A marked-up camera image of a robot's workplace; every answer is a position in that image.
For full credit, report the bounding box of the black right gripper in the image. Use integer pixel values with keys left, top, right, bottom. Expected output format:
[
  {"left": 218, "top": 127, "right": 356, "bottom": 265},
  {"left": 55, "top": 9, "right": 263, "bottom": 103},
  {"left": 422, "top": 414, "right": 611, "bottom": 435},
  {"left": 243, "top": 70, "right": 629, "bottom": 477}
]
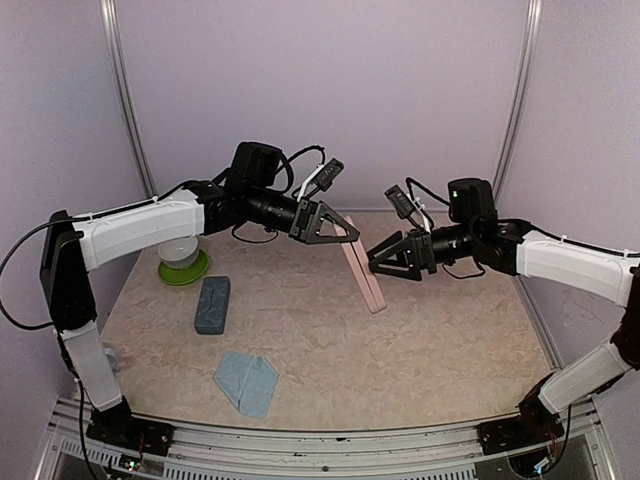
[{"left": 365, "top": 221, "right": 478, "bottom": 281}]

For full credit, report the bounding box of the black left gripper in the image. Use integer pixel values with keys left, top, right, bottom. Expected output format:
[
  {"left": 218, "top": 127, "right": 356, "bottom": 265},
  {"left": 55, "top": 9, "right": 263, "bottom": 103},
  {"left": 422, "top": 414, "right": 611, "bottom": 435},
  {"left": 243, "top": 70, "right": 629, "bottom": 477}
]
[{"left": 247, "top": 184, "right": 361, "bottom": 243}]

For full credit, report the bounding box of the pink glasses case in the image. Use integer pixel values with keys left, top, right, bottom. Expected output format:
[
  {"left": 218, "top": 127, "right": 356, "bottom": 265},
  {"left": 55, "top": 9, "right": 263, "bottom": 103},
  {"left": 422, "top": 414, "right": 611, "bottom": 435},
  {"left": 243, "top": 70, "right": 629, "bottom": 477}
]
[{"left": 341, "top": 240, "right": 387, "bottom": 314}]

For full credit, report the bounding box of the grey-blue glasses case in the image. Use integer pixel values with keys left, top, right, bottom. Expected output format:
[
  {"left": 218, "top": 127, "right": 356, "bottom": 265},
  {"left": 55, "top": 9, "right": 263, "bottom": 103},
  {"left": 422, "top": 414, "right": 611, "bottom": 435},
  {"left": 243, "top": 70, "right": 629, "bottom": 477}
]
[{"left": 194, "top": 276, "right": 231, "bottom": 335}]

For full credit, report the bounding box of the light blue cloth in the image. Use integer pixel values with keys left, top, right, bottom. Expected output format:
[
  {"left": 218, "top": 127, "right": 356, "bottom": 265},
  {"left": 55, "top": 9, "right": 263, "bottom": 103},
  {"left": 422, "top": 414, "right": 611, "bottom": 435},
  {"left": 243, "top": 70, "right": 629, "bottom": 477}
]
[{"left": 213, "top": 351, "right": 279, "bottom": 419}]

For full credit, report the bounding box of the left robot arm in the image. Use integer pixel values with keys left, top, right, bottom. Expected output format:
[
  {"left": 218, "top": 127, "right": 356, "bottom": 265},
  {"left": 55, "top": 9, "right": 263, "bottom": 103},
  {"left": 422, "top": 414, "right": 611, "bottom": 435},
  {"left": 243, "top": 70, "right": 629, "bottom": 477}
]
[{"left": 40, "top": 142, "right": 360, "bottom": 445}]

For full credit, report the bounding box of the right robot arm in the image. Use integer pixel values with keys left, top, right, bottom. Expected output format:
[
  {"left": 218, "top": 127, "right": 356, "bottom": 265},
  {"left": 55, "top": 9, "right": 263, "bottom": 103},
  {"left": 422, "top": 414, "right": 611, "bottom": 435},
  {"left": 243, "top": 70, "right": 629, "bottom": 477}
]
[{"left": 367, "top": 178, "right": 639, "bottom": 444}]

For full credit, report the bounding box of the white bowl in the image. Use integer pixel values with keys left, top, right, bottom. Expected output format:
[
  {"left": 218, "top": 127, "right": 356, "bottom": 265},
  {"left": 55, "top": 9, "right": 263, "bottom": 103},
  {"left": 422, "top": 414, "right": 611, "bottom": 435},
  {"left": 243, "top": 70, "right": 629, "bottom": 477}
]
[{"left": 157, "top": 237, "right": 199, "bottom": 270}]

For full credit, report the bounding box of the green plate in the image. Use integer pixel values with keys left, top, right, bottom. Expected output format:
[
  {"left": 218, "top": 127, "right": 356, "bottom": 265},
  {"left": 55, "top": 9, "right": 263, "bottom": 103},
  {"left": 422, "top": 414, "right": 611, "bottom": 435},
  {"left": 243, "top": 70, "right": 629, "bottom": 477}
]
[{"left": 157, "top": 249, "right": 210, "bottom": 286}]

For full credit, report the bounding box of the light blue mug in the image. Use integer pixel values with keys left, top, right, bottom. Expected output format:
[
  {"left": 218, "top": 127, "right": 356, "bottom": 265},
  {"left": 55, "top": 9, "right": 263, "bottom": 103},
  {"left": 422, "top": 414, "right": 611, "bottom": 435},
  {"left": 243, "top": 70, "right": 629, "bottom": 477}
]
[{"left": 103, "top": 347, "right": 118, "bottom": 372}]

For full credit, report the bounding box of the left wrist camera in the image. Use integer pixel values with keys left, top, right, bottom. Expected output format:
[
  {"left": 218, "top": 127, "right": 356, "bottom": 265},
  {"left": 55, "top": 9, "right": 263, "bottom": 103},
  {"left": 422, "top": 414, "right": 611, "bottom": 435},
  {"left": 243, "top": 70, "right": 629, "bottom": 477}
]
[{"left": 294, "top": 158, "right": 344, "bottom": 202}]

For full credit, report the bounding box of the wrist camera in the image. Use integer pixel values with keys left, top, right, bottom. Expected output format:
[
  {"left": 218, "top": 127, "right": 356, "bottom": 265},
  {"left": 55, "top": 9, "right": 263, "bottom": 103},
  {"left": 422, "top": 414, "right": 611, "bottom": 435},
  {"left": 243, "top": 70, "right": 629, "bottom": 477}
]
[
  {"left": 294, "top": 158, "right": 344, "bottom": 202},
  {"left": 384, "top": 185, "right": 434, "bottom": 233}
]

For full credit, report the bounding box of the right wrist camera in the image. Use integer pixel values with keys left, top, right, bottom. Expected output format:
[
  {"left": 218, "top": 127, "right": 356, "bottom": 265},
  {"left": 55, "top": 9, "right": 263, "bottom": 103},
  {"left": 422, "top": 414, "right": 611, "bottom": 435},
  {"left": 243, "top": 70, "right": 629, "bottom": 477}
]
[{"left": 384, "top": 185, "right": 434, "bottom": 233}]

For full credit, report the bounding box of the front aluminium rail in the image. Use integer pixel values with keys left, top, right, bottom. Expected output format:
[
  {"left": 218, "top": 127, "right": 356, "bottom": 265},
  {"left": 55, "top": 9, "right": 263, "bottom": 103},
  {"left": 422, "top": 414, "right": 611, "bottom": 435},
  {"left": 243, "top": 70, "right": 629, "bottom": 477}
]
[{"left": 47, "top": 397, "right": 609, "bottom": 480}]

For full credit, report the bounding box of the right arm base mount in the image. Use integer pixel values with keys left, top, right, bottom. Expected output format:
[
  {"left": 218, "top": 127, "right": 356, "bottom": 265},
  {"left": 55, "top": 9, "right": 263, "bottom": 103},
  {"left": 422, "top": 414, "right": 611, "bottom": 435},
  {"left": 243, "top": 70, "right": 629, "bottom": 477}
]
[{"left": 477, "top": 390, "right": 565, "bottom": 455}]

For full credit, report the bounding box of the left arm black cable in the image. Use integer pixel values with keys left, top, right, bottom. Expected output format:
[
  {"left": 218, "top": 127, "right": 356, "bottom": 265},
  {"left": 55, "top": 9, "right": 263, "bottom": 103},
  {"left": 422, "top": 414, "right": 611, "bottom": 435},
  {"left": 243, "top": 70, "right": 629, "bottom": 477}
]
[{"left": 0, "top": 214, "right": 81, "bottom": 331}]

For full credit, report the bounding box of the right aluminium corner post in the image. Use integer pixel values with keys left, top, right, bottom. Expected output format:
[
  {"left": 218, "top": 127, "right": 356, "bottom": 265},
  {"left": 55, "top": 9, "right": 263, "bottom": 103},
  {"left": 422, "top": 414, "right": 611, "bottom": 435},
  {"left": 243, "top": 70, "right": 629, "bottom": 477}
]
[{"left": 493, "top": 0, "right": 544, "bottom": 200}]

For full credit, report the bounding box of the aluminium corner post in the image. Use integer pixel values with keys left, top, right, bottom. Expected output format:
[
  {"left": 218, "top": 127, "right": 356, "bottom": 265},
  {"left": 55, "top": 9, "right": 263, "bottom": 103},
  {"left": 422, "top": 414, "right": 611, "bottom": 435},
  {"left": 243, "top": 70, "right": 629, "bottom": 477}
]
[
  {"left": 493, "top": 0, "right": 544, "bottom": 200},
  {"left": 99, "top": 0, "right": 157, "bottom": 197}
]

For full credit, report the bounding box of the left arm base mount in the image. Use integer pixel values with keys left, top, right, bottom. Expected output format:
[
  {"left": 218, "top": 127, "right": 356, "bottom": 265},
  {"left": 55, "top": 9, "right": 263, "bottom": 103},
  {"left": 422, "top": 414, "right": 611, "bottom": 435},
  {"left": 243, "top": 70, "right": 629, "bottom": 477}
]
[{"left": 86, "top": 397, "right": 174, "bottom": 457}]

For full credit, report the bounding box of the left aluminium corner post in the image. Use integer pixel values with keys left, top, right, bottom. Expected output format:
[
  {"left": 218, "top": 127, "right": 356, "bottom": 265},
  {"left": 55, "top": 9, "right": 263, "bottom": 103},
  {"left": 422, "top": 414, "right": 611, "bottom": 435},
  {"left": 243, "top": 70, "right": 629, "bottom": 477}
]
[{"left": 99, "top": 0, "right": 157, "bottom": 197}]

